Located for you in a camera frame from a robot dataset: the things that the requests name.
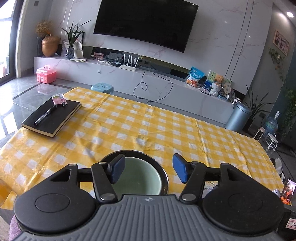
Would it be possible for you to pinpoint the green ceramic bowl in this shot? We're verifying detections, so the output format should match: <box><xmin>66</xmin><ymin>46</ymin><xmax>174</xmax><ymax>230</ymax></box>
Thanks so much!
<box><xmin>112</xmin><ymin>157</ymin><xmax>162</xmax><ymax>198</ymax></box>

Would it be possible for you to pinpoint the steel bowl orange exterior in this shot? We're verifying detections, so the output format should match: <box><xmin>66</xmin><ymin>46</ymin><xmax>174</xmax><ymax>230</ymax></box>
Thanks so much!
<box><xmin>102</xmin><ymin>150</ymin><xmax>169</xmax><ymax>195</ymax></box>

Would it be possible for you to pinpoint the yellow checkered tablecloth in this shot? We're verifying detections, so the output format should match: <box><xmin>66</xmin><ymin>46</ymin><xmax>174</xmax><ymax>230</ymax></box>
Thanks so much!
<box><xmin>1</xmin><ymin>87</ymin><xmax>284</xmax><ymax>209</ymax></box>

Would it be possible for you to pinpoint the black notebook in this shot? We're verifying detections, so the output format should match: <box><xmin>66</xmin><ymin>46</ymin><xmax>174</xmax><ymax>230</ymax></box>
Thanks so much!
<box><xmin>22</xmin><ymin>98</ymin><xmax>81</xmax><ymax>138</ymax></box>

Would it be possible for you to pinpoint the grey blue trash bin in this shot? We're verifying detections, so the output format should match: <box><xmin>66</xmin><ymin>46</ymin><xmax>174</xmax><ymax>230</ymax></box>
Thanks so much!
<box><xmin>225</xmin><ymin>102</ymin><xmax>252</xmax><ymax>132</ymax></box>

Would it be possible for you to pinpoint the black pen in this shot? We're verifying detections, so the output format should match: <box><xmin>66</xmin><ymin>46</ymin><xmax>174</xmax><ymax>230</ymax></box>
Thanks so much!
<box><xmin>34</xmin><ymin>105</ymin><xmax>57</xmax><ymax>126</ymax></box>

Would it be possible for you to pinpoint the blue plastic stool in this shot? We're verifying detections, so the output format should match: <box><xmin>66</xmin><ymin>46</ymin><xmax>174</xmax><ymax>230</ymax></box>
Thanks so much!
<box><xmin>91</xmin><ymin>83</ymin><xmax>114</xmax><ymax>95</ymax></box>

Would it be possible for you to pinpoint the pink candy wrapper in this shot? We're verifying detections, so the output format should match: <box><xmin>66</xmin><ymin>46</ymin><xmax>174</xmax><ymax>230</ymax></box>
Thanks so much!
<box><xmin>52</xmin><ymin>93</ymin><xmax>67</xmax><ymax>107</ymax></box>

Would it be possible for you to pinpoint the potted plant right side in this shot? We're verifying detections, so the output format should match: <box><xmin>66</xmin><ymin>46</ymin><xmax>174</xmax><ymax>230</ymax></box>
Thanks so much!
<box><xmin>243</xmin><ymin>86</ymin><xmax>274</xmax><ymax>132</ymax></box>

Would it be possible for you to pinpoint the blue water jug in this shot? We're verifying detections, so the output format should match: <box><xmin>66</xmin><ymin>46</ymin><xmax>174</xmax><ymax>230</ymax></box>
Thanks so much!
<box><xmin>263</xmin><ymin>111</ymin><xmax>280</xmax><ymax>137</ymax></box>

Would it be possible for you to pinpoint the smartphone lit screen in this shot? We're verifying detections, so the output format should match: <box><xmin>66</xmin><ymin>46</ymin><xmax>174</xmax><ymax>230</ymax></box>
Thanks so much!
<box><xmin>280</xmin><ymin>178</ymin><xmax>295</xmax><ymax>205</ymax></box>

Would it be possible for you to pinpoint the teddy bear toy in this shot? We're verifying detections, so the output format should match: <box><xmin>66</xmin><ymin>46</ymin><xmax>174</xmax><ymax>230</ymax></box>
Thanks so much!
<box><xmin>210</xmin><ymin>74</ymin><xmax>224</xmax><ymax>97</ymax></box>

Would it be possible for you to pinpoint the blue snack bag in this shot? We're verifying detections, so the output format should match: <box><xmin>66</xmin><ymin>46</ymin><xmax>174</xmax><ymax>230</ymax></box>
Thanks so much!
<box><xmin>186</xmin><ymin>67</ymin><xmax>205</xmax><ymax>87</ymax></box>

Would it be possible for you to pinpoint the purple fuzzy cushion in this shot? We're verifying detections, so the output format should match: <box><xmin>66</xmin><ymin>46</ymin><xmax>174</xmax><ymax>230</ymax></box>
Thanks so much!
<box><xmin>9</xmin><ymin>216</ymin><xmax>22</xmax><ymax>241</ymax></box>

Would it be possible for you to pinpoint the white wifi router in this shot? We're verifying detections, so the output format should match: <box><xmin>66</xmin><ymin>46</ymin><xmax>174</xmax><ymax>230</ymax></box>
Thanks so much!
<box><xmin>119</xmin><ymin>54</ymin><xmax>139</xmax><ymax>71</ymax></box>

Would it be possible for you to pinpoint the pink storage box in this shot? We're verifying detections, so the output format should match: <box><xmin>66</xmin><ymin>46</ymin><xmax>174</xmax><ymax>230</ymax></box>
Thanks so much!
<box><xmin>36</xmin><ymin>65</ymin><xmax>57</xmax><ymax>84</ymax></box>

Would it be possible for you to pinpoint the copper round vase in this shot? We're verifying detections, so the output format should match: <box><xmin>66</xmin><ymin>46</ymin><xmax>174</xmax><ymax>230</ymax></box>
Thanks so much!
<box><xmin>42</xmin><ymin>35</ymin><xmax>60</xmax><ymax>57</ymax></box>

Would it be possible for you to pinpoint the green plant glass vase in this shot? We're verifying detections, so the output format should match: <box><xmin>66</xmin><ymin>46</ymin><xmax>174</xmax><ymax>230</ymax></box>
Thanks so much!
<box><xmin>61</xmin><ymin>19</ymin><xmax>90</xmax><ymax>60</ymax></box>

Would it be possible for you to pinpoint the black wall television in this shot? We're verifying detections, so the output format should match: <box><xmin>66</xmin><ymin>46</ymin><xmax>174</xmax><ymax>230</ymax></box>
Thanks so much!
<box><xmin>94</xmin><ymin>0</ymin><xmax>198</xmax><ymax>52</ymax></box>

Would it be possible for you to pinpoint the framed wall picture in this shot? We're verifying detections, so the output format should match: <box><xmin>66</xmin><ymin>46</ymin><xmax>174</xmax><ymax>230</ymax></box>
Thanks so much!
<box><xmin>273</xmin><ymin>30</ymin><xmax>290</xmax><ymax>56</ymax></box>

